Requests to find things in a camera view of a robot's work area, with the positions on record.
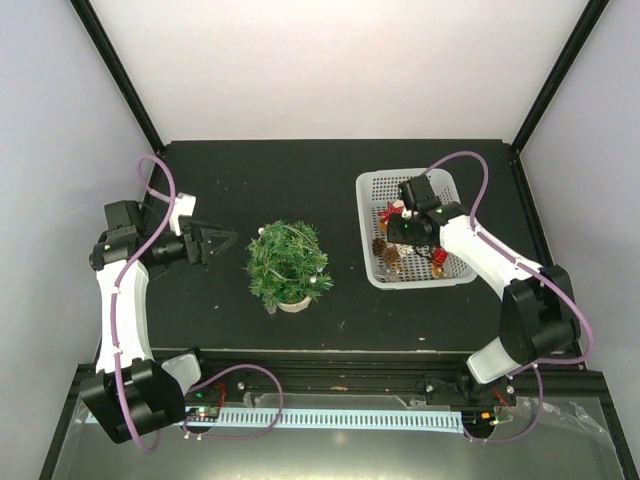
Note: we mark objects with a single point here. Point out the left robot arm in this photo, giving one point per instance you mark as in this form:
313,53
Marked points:
130,394

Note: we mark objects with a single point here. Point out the black frame post right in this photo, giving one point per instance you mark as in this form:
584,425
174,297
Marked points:
570,51

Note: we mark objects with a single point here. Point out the white perforated plastic basket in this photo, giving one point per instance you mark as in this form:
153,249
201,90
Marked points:
373,191

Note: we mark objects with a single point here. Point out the red star tree topper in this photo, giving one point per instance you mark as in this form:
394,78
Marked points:
391,208

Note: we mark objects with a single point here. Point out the brown pine cone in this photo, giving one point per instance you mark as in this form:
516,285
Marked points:
378,246
391,258

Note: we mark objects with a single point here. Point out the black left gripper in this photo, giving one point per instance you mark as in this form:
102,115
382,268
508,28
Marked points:
203,254

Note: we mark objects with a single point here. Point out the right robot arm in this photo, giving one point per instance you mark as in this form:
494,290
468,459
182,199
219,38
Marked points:
538,314

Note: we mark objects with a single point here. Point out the red gift box ornament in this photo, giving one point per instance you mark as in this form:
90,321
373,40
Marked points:
439,256

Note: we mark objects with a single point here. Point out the small green christmas tree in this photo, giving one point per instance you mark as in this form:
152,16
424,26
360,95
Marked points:
287,265

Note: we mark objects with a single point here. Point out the black frame post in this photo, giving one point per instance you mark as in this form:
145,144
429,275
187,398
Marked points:
101,41
570,51

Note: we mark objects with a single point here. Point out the white tree pot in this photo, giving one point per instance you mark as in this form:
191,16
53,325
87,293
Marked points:
295,307

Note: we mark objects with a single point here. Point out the light blue cable duct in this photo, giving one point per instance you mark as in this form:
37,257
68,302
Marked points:
379,420

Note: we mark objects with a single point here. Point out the black frame post left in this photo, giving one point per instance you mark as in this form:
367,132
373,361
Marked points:
101,41

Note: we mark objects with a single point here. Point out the white snowflake ornament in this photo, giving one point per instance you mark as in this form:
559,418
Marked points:
404,250

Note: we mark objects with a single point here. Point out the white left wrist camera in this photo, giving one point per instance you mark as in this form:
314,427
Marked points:
183,206

